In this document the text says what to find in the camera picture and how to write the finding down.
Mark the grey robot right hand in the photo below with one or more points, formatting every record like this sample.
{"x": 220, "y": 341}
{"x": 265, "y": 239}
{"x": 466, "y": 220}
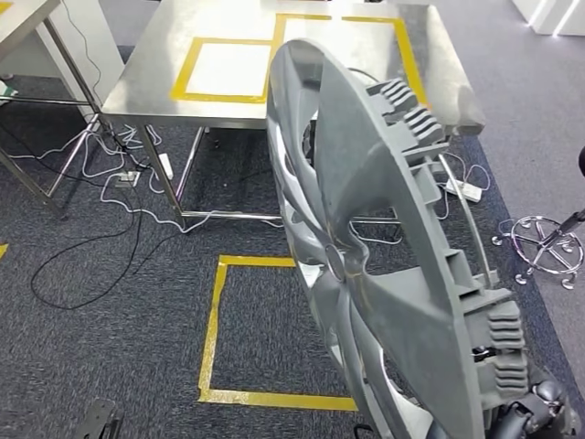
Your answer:
{"x": 539, "y": 418}

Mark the grey plastic wheel hubcap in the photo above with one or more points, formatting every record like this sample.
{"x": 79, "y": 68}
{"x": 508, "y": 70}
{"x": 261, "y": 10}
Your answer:
{"x": 366, "y": 182}

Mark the stainless steel workbench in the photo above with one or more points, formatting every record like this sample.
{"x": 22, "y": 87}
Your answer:
{"x": 182, "y": 72}

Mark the chrome stool base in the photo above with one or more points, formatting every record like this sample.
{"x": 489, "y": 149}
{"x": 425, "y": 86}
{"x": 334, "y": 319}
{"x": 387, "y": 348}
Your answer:
{"x": 543, "y": 248}

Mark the white power strip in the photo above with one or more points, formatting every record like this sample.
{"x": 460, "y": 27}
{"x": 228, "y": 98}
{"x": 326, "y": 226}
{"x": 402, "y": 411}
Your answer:
{"x": 166, "y": 166}
{"x": 464, "y": 191}

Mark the white lit plinth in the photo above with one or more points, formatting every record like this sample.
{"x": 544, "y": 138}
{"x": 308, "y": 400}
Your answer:
{"x": 552, "y": 15}

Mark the yellow floor tape square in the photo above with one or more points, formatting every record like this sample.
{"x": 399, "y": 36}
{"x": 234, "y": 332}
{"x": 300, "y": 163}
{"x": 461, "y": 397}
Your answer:
{"x": 210, "y": 339}

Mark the grey floor outlet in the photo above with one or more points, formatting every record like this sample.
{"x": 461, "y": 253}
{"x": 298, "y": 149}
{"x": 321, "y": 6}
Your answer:
{"x": 127, "y": 179}

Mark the white cabinet panel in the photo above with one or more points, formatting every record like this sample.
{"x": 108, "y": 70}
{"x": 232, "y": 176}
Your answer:
{"x": 91, "y": 42}

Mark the steel frame table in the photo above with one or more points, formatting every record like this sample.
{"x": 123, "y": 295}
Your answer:
{"x": 22, "y": 18}

